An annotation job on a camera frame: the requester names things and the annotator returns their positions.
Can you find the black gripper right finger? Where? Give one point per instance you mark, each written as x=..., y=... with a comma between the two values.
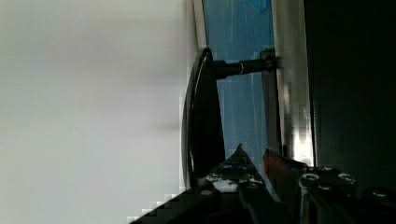
x=326, y=195

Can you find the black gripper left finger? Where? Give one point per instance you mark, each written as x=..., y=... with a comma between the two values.
x=237, y=169

